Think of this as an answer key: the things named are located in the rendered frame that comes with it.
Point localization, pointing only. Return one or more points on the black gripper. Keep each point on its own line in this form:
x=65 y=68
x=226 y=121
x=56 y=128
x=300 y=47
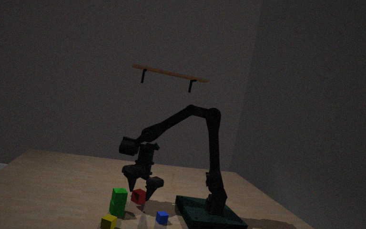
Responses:
x=152 y=183

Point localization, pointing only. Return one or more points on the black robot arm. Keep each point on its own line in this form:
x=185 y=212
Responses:
x=215 y=202

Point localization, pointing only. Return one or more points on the yellow cube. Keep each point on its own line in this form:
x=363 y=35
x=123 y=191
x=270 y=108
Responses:
x=108 y=222

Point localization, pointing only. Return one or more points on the blue block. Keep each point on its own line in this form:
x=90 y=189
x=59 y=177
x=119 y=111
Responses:
x=162 y=217

